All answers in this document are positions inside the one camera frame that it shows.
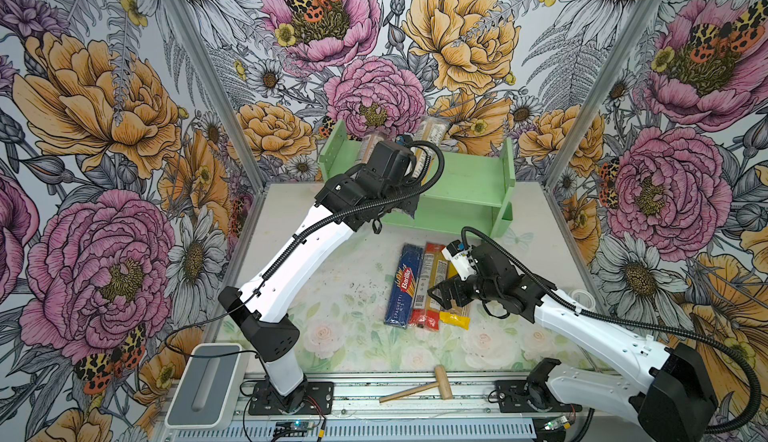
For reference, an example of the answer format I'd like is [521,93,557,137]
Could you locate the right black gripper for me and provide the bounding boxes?
[427,271,501,310]

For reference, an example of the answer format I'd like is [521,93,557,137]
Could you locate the clear spaghetti bag dark end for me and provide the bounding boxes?
[356,132,386,164]

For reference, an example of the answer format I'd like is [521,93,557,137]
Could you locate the clear spaghetti bag white label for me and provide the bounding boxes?
[412,116,451,176]

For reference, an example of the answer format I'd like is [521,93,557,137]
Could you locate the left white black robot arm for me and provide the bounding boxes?
[218,140,429,409]

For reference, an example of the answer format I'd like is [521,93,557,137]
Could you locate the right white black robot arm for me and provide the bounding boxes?
[428,241,718,441]

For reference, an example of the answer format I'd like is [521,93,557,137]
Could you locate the green wooden two-tier shelf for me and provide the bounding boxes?
[315,122,516,237]

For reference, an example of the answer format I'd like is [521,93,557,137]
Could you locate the yellow spaghetti bag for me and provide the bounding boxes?
[439,260,471,330]

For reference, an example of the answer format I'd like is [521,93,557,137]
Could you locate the red-ended clear spaghetti bag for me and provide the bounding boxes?
[409,242,449,332]

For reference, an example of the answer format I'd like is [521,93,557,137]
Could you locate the clear tape roll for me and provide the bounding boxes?
[570,289,597,311]

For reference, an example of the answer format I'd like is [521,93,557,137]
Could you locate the blue Barilla spaghetti bag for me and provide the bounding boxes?
[384,244,424,328]

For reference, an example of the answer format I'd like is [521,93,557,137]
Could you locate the small wooden mallet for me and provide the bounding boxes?
[379,365,454,404]

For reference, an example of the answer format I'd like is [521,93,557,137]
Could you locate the grey white box device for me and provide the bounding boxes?
[165,343,248,430]

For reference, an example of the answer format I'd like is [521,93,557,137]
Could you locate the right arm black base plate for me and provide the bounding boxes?
[490,379,583,414]

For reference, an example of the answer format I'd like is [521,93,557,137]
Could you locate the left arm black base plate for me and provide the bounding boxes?
[245,379,335,416]

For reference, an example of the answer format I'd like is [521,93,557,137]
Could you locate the right black corrugated cable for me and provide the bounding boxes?
[460,226,763,435]

